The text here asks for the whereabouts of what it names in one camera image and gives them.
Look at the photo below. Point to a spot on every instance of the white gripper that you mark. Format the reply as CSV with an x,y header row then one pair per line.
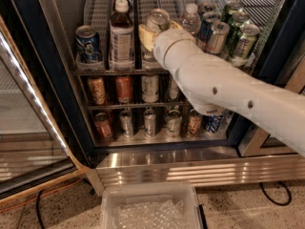
x,y
167,46

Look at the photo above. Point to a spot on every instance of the green white 7up can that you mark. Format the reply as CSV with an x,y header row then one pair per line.
x,y
158,20

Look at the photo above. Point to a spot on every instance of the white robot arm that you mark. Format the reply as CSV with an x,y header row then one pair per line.
x,y
205,78

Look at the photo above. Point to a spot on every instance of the middle blue energy can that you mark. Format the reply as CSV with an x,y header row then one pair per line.
x,y
206,27

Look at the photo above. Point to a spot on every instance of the rear blue energy can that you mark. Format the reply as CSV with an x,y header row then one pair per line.
x,y
205,7

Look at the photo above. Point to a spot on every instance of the white can middle shelf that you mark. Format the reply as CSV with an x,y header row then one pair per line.
x,y
150,88

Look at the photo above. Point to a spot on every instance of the silver slim can middle shelf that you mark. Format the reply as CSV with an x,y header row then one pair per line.
x,y
173,90

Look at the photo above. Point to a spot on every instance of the front silver blue energy can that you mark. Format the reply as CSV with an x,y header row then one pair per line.
x,y
218,37

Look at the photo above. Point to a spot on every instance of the orange can middle shelf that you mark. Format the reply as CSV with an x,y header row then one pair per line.
x,y
123,85

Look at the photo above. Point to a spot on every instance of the stainless steel fridge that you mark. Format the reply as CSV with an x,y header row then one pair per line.
x,y
44,33

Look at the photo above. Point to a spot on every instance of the blue pepsi can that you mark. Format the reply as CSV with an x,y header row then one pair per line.
x,y
87,44

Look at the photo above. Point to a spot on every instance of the rear green can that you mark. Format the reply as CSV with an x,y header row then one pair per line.
x,y
229,9

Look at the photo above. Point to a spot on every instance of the middle green can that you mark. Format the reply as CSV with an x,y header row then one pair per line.
x,y
236,21

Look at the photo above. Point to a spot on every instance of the tan can middle shelf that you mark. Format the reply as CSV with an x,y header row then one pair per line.
x,y
97,89

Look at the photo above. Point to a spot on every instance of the tan can shelf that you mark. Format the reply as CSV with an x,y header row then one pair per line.
x,y
194,122
97,89

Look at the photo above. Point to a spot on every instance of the silver can bottom shelf centre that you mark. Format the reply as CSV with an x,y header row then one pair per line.
x,y
149,122

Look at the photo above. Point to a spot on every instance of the front green can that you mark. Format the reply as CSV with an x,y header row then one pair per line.
x,y
244,41

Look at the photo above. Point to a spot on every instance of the white green can bottom shelf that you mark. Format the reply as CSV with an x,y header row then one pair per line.
x,y
173,123

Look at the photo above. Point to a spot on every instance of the silver can bottom shelf left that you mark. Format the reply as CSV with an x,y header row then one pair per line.
x,y
126,123

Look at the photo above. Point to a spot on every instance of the tan can bottom shelf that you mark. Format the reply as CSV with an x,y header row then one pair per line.
x,y
194,122

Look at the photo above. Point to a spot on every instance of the blue can bottom shelf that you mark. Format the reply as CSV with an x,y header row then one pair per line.
x,y
213,123

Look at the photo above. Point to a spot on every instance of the copper can bottom shelf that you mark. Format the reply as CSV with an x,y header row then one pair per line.
x,y
103,125

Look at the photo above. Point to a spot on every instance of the open glass fridge door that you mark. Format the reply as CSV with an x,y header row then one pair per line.
x,y
34,154

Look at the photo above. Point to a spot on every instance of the clear water bottle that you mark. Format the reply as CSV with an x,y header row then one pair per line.
x,y
190,19

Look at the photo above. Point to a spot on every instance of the front tea bottle white cap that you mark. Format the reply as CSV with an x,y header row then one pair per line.
x,y
121,28

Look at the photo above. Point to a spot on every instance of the clear plastic bin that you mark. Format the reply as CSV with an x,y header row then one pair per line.
x,y
160,205

